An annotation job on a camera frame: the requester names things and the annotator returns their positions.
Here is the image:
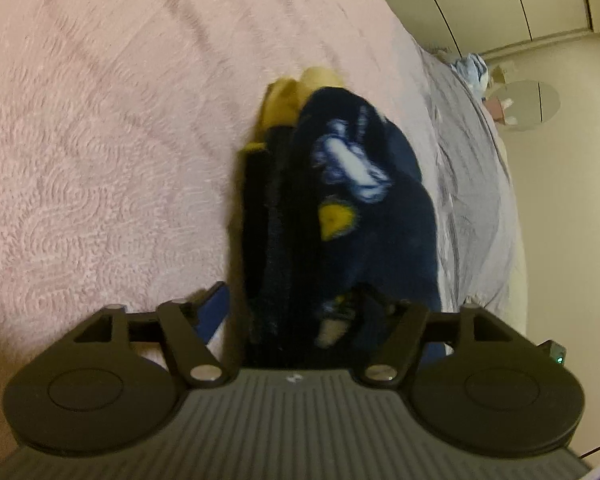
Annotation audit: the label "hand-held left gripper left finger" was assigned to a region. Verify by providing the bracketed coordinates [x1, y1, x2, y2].
[72, 282, 232, 389]

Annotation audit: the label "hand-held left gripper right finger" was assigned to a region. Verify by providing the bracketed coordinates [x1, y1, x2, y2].
[350, 285, 532, 389]

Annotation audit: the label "navy patterned pajama pants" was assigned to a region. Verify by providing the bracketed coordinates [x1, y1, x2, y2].
[227, 65, 453, 368]

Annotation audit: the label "grey bed sheet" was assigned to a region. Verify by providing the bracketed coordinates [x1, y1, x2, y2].
[405, 45, 529, 336]

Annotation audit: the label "pink textured blanket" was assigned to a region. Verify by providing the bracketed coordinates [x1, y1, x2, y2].
[0, 0, 431, 441]

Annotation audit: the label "small pink item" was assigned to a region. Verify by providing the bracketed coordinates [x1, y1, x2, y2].
[482, 97, 506, 122]

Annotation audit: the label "round mirror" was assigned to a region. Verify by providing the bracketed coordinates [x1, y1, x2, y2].
[495, 80, 561, 132]

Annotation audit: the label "blue and white cloth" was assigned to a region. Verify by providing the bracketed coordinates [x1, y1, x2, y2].
[450, 52, 491, 94]

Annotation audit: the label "cream wardrobe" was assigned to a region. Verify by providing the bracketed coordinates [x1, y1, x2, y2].
[362, 0, 600, 59]

